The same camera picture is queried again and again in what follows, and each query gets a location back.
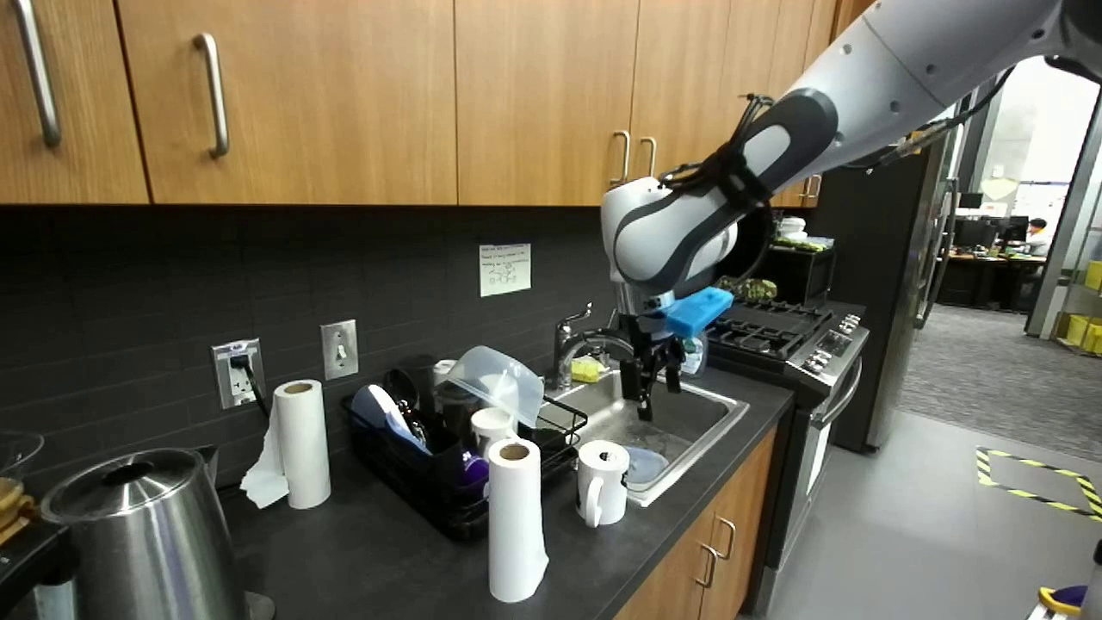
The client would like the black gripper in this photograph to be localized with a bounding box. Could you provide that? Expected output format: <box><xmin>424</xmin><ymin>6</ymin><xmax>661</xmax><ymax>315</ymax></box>
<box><xmin>616</xmin><ymin>307</ymin><xmax>690</xmax><ymax>424</ymax></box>

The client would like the white and black mug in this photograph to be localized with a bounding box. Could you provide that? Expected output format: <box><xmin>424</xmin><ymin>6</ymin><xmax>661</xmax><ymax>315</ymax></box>
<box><xmin>574</xmin><ymin>439</ymin><xmax>635</xmax><ymax>532</ymax></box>

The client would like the blue dish soap bottle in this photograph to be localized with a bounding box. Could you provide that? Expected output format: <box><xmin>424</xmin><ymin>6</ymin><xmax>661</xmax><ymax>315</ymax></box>
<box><xmin>680</xmin><ymin>332</ymin><xmax>709</xmax><ymax>378</ymax></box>

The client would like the black dish rack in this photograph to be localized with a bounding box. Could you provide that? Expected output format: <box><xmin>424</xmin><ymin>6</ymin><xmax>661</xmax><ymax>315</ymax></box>
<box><xmin>343</xmin><ymin>363</ymin><xmax>591</xmax><ymax>546</ymax></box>

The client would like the stainless steel sink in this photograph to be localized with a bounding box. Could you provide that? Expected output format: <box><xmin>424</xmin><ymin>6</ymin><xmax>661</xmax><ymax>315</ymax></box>
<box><xmin>558</xmin><ymin>370</ymin><xmax>751</xmax><ymax>509</ymax></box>

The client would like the yellow sponge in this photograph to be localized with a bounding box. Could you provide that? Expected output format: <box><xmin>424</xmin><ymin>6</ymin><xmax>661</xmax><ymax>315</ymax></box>
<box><xmin>570</xmin><ymin>355</ymin><xmax>611</xmax><ymax>391</ymax></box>

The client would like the chrome faucet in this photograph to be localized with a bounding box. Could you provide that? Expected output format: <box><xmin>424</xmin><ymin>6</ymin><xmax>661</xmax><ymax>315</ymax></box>
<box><xmin>548</xmin><ymin>303</ymin><xmax>632</xmax><ymax>394</ymax></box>

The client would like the clear lid with blue clips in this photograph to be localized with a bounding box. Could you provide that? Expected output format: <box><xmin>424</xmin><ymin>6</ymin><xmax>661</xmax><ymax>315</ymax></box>
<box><xmin>623</xmin><ymin>446</ymin><xmax>673</xmax><ymax>492</ymax></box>

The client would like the green oven mitt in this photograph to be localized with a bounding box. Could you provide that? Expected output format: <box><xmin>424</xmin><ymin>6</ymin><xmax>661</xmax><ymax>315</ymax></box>
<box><xmin>719</xmin><ymin>271</ymin><xmax>786</xmax><ymax>307</ymax></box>

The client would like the black gas stove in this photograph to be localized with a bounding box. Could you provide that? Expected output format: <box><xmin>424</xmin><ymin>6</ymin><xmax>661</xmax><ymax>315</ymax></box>
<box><xmin>698</xmin><ymin>288</ymin><xmax>872</xmax><ymax>615</ymax></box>

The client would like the clear plastic container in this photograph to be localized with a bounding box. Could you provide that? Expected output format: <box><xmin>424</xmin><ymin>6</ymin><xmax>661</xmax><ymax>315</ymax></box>
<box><xmin>445</xmin><ymin>341</ymin><xmax>548</xmax><ymax>430</ymax></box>

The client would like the black countertop appliance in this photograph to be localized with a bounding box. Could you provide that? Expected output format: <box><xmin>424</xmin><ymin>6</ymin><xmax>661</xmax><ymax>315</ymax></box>
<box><xmin>751</xmin><ymin>240</ymin><xmax>838</xmax><ymax>307</ymax></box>

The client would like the wooden lower cabinet door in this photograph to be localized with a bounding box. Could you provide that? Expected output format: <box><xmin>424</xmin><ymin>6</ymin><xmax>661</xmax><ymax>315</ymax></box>
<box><xmin>612</xmin><ymin>522</ymin><xmax>726</xmax><ymax>620</ymax></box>
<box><xmin>698</xmin><ymin>430</ymin><xmax>779</xmax><ymax>620</ymax></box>

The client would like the wooden cabinet door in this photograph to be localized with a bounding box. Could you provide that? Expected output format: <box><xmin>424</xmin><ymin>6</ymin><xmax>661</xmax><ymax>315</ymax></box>
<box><xmin>635</xmin><ymin>0</ymin><xmax>858</xmax><ymax>210</ymax></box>
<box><xmin>773</xmin><ymin>172</ymin><xmax>835</xmax><ymax>213</ymax></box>
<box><xmin>612</xmin><ymin>522</ymin><xmax>726</xmax><ymax>620</ymax></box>
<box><xmin>453</xmin><ymin>0</ymin><xmax>641</xmax><ymax>210</ymax></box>
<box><xmin>113</xmin><ymin>0</ymin><xmax>457</xmax><ymax>206</ymax></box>
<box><xmin>698</xmin><ymin>430</ymin><xmax>779</xmax><ymax>620</ymax></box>
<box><xmin>0</xmin><ymin>0</ymin><xmax>152</xmax><ymax>206</ymax></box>

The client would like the small white cup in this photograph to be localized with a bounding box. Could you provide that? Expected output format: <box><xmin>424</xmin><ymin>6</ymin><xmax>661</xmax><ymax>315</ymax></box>
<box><xmin>469</xmin><ymin>408</ymin><xmax>519</xmax><ymax>456</ymax></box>

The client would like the white bowl with green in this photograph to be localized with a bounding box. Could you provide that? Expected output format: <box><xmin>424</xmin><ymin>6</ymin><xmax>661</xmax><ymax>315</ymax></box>
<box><xmin>773</xmin><ymin>213</ymin><xmax>838</xmax><ymax>255</ymax></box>

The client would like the purple cup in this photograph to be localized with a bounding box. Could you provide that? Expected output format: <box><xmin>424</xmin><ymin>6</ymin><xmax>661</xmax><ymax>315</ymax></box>
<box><xmin>457</xmin><ymin>449</ymin><xmax>495</xmax><ymax>492</ymax></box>

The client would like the white paper towel roll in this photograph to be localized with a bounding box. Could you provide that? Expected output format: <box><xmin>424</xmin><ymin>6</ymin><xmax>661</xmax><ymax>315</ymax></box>
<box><xmin>486</xmin><ymin>433</ymin><xmax>553</xmax><ymax>608</ymax></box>
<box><xmin>239</xmin><ymin>375</ymin><xmax>335</xmax><ymax>513</ymax></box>

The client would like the wooden upper cabinet door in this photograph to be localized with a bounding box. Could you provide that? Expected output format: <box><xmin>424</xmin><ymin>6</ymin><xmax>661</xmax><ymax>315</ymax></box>
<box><xmin>635</xmin><ymin>0</ymin><xmax>858</xmax><ymax>210</ymax></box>
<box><xmin>773</xmin><ymin>172</ymin><xmax>835</xmax><ymax>213</ymax></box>
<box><xmin>0</xmin><ymin>0</ymin><xmax>152</xmax><ymax>206</ymax></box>
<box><xmin>453</xmin><ymin>0</ymin><xmax>641</xmax><ymax>210</ymax></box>
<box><xmin>113</xmin><ymin>0</ymin><xmax>457</xmax><ymax>206</ymax></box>

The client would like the black refrigerator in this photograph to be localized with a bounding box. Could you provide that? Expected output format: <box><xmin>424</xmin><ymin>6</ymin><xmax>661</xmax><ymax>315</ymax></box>
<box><xmin>805</xmin><ymin>113</ymin><xmax>960</xmax><ymax>456</ymax></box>

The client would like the blue white plate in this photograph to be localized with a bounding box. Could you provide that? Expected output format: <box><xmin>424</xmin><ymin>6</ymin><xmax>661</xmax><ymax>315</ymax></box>
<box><xmin>348</xmin><ymin>383</ymin><xmax>432</xmax><ymax>456</ymax></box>

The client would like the office desk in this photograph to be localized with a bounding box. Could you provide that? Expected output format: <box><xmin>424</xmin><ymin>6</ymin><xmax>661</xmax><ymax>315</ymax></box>
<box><xmin>945</xmin><ymin>210</ymin><xmax>1051</xmax><ymax>315</ymax></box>

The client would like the white paper towel roll back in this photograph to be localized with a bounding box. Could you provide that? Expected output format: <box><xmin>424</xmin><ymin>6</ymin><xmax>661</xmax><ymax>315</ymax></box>
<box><xmin>239</xmin><ymin>375</ymin><xmax>335</xmax><ymax>513</ymax></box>

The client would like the white purple yellow object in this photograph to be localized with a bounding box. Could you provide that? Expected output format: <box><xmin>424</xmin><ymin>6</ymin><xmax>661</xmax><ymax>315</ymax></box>
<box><xmin>1027</xmin><ymin>582</ymin><xmax>1097</xmax><ymax>620</ymax></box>

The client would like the stainless steel kettle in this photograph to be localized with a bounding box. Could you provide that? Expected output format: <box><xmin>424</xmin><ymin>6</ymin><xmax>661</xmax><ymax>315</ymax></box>
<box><xmin>37</xmin><ymin>446</ymin><xmax>253</xmax><ymax>620</ymax></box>

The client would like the glass bowl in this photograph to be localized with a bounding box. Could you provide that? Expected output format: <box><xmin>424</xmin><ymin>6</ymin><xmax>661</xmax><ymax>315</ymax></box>
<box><xmin>0</xmin><ymin>427</ymin><xmax>49</xmax><ymax>477</ymax></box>

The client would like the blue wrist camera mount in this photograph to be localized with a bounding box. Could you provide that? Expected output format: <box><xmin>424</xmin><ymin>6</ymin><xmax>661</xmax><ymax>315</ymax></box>
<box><xmin>665</xmin><ymin>285</ymin><xmax>737</xmax><ymax>341</ymax></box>

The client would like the white paper wall notice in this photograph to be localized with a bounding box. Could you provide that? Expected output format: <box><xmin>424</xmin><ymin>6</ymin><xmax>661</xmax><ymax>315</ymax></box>
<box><xmin>477</xmin><ymin>240</ymin><xmax>533</xmax><ymax>301</ymax></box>

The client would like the silver oven door handle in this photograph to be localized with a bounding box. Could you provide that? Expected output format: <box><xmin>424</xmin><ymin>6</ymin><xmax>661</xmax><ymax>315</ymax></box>
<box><xmin>810</xmin><ymin>355</ymin><xmax>868</xmax><ymax>430</ymax></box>

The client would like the wall light switch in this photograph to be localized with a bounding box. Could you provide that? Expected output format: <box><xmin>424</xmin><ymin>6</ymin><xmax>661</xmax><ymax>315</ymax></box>
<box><xmin>318</xmin><ymin>317</ymin><xmax>361</xmax><ymax>383</ymax></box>

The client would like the black plug cable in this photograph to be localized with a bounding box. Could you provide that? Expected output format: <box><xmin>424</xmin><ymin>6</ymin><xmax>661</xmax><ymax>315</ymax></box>
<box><xmin>231</xmin><ymin>352</ymin><xmax>275</xmax><ymax>422</ymax></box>

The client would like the wall power outlet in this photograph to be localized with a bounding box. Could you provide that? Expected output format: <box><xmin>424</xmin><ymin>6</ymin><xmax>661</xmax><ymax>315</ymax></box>
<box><xmin>209</xmin><ymin>333</ymin><xmax>270</xmax><ymax>409</ymax></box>

